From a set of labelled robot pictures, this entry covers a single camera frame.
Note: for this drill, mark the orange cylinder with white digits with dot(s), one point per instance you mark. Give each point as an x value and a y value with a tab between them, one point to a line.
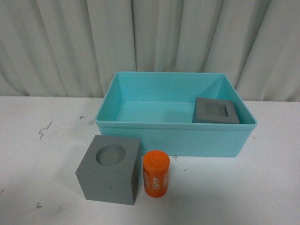
156	165

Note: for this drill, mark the gray block with square recess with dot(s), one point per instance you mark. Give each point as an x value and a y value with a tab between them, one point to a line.
217	111

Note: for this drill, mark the gray cube with round hole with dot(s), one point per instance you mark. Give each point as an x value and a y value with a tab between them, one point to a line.
110	170

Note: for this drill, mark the light blue plastic box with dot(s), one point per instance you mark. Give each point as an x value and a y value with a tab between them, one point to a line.
158	108

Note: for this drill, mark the white pleated curtain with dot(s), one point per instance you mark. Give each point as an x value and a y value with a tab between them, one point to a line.
73	48

